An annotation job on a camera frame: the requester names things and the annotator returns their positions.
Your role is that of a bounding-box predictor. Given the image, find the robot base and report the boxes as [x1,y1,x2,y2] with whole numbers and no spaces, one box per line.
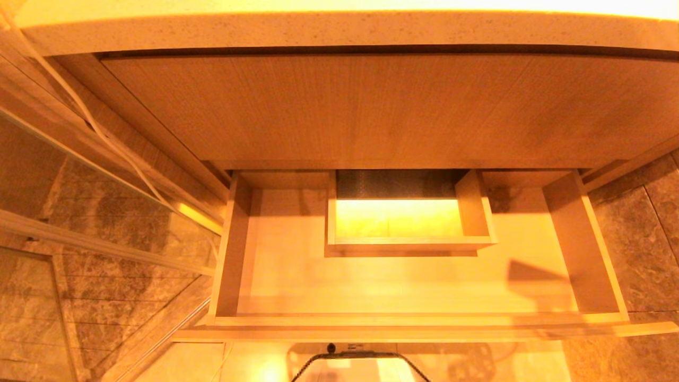
[290,343,431,382]

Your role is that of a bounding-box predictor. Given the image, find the open wooden drawer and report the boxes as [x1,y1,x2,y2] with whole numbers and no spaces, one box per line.
[172,169,679,343]

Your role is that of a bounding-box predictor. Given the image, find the wooden cabinet front panel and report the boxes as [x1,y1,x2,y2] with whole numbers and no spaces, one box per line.
[53,52,679,202]

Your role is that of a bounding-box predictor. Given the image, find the speckled stone countertop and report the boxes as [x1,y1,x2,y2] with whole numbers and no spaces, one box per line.
[15,0,679,58]

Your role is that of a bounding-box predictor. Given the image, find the glass shower door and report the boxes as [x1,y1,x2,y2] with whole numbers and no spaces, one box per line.
[0,106,226,382]

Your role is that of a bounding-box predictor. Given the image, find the white cable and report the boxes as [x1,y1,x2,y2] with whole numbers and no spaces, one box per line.
[0,11,178,213]

